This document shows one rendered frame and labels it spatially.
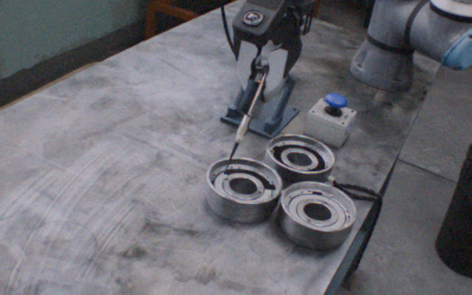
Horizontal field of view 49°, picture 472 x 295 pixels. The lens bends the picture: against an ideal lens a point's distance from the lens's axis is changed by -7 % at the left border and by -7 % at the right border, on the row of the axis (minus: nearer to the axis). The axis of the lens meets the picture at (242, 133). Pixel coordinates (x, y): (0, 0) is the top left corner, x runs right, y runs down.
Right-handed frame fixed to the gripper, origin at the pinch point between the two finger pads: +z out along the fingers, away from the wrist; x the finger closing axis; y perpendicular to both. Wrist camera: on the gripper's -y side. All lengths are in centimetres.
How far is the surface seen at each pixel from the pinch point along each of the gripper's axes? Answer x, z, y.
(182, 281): -5.0, 13.1, -25.3
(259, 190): -5.7, 10.2, -6.9
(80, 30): 152, 74, 136
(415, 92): -18, 13, 53
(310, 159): -8.8, 10.5, 5.6
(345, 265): -17, 69, 53
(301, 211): -12.4, 10.2, -7.6
